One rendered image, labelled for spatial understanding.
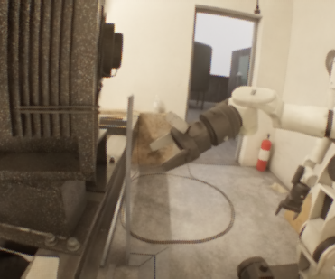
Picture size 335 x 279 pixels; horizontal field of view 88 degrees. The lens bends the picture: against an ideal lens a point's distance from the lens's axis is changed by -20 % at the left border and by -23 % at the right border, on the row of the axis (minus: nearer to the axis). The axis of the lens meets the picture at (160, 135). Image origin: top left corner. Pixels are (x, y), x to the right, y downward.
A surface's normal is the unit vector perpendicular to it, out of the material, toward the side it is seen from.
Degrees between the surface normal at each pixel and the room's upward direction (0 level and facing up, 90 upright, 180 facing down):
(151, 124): 90
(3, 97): 90
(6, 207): 90
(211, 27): 90
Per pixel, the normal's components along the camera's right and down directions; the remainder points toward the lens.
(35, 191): 0.00, 0.30
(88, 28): 0.24, 0.31
